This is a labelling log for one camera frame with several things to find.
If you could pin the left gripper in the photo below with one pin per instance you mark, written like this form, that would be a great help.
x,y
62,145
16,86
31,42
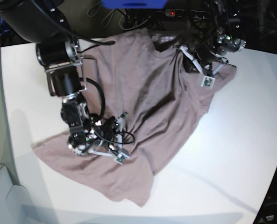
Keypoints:
x,y
206,55

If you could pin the black power strip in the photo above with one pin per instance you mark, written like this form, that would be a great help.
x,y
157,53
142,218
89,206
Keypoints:
x,y
187,14

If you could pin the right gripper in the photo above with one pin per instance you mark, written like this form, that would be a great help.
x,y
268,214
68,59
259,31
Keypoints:
x,y
103,137

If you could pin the blue box overhead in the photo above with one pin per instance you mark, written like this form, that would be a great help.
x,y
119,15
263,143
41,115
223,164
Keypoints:
x,y
134,4

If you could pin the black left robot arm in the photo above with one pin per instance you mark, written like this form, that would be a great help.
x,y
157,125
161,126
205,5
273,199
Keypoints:
x,y
219,33

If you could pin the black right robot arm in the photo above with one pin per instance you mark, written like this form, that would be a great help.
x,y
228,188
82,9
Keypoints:
x,y
57,50

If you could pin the mauve t-shirt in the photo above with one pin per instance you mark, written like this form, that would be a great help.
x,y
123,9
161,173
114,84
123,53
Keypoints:
x,y
164,104

